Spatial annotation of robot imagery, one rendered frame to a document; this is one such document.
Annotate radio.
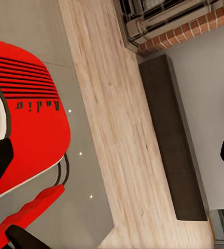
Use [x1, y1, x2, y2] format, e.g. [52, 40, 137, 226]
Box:
[0, 41, 71, 249]

